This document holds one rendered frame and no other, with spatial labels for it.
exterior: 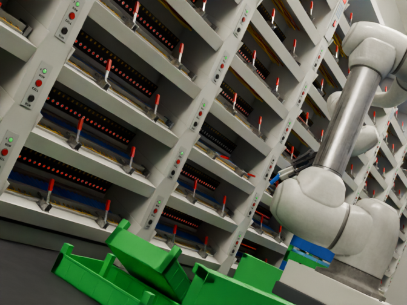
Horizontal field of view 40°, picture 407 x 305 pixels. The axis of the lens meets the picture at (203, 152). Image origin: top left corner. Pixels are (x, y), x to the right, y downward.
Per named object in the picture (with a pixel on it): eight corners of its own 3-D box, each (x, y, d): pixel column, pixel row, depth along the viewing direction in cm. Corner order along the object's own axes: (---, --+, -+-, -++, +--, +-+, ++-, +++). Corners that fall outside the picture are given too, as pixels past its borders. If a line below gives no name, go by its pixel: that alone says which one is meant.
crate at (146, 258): (143, 292, 166) (159, 270, 169) (195, 324, 155) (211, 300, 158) (103, 241, 144) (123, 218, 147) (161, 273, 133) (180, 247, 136)
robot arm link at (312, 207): (336, 249, 160) (266, 217, 162) (321, 252, 176) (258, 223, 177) (420, 29, 178) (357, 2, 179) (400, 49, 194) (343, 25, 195)
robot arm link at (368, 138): (349, 162, 238) (337, 136, 243) (384, 147, 234) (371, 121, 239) (346, 155, 228) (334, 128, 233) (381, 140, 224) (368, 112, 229)
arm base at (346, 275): (389, 304, 173) (396, 287, 173) (368, 296, 155) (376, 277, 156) (337, 279, 184) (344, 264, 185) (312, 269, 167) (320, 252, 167)
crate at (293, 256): (352, 291, 258) (358, 275, 259) (341, 287, 241) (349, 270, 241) (295, 264, 274) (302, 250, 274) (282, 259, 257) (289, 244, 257)
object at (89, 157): (148, 198, 193) (172, 167, 192) (20, 144, 143) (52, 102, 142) (117, 165, 204) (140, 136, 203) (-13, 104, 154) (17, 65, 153)
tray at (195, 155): (249, 194, 253) (262, 178, 253) (184, 156, 203) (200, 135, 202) (221, 169, 264) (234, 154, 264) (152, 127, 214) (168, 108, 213)
